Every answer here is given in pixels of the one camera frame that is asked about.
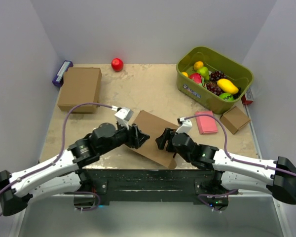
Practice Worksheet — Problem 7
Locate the red apple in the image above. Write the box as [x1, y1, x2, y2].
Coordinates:
[111, 58, 124, 72]

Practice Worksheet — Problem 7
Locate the closed brown cardboard box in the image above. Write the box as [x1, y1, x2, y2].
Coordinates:
[57, 67, 102, 112]

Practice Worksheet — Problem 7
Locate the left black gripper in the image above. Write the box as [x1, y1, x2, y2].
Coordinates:
[99, 119, 149, 155]

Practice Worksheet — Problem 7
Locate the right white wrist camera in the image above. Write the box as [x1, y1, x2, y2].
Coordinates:
[176, 117, 192, 134]

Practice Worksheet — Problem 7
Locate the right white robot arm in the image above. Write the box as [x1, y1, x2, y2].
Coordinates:
[155, 128, 296, 205]

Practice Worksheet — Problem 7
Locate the pink notepad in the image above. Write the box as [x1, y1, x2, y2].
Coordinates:
[196, 116, 218, 134]

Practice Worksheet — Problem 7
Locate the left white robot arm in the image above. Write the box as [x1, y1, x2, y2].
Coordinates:
[0, 123, 150, 216]

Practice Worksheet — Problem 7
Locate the olive green plastic tub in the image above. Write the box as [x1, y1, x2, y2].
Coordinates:
[176, 46, 254, 114]

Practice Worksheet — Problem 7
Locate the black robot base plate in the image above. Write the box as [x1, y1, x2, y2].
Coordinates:
[77, 169, 230, 210]

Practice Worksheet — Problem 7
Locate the green pear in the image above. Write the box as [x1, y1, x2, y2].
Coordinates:
[196, 66, 210, 81]

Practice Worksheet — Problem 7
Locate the pink dragon fruit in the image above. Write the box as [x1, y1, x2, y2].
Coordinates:
[189, 73, 206, 87]

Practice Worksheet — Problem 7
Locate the dark purple grape bunch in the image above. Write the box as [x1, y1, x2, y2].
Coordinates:
[210, 71, 227, 82]

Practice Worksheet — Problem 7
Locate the red white carton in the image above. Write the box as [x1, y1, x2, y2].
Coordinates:
[241, 87, 254, 105]

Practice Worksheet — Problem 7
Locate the purple white carton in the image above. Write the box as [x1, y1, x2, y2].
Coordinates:
[52, 60, 74, 88]

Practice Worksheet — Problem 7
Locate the yellow mango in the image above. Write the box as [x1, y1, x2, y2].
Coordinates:
[217, 79, 239, 95]

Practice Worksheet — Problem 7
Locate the red grape bunch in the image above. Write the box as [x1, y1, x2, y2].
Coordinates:
[206, 81, 224, 96]

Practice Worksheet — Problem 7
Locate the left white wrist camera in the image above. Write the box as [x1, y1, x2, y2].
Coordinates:
[112, 106, 134, 129]

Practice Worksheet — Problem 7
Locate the orange fruit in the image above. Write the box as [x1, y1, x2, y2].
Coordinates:
[193, 61, 204, 71]

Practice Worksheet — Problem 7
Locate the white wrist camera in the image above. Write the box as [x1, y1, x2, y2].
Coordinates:
[176, 117, 192, 134]
[112, 106, 134, 129]

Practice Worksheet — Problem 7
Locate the small brown cardboard box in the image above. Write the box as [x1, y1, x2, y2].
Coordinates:
[220, 106, 251, 135]

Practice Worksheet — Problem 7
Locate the green lime fruit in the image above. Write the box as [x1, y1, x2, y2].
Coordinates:
[219, 92, 234, 101]

